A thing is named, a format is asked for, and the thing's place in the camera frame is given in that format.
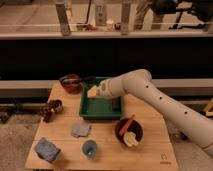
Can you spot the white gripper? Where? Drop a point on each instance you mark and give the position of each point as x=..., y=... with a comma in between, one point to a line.
x=92, y=92

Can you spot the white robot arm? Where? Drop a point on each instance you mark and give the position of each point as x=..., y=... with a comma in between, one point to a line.
x=138, y=83

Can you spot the red bowl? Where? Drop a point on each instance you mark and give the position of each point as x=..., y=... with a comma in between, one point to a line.
x=69, y=83

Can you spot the dark maroon bowl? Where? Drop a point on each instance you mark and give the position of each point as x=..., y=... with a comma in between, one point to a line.
x=135, y=127

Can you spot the green plastic tray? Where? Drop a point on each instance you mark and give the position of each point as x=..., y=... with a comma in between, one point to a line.
x=98, y=109

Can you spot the dark block in tray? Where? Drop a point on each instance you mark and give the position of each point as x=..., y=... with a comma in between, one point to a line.
x=115, y=104

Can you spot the small metal cup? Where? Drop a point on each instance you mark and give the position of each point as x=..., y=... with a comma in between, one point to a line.
x=57, y=106

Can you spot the grey blue cloth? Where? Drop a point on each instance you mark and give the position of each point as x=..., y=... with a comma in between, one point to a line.
x=80, y=129

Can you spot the orange carrot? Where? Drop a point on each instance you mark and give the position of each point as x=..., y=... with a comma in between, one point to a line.
x=124, y=129

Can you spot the brown toy figure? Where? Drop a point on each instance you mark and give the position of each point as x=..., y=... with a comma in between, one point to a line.
x=46, y=112

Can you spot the yellow banana toy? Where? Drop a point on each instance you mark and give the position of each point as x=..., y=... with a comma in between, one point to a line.
x=130, y=139

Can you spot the light blue cup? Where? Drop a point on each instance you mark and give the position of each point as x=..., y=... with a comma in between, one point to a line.
x=89, y=148

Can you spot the wooden table board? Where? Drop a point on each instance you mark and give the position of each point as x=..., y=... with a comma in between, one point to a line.
x=154, y=152

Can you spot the blue sponge block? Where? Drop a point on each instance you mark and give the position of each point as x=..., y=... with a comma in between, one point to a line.
x=46, y=150

